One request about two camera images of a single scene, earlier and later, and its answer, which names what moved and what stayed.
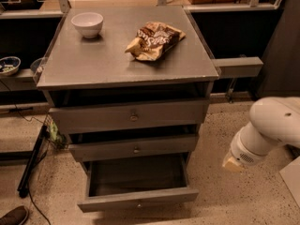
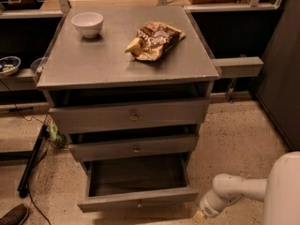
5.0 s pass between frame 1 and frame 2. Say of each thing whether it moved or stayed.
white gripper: moved
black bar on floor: stayed
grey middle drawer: stayed
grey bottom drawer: stayed
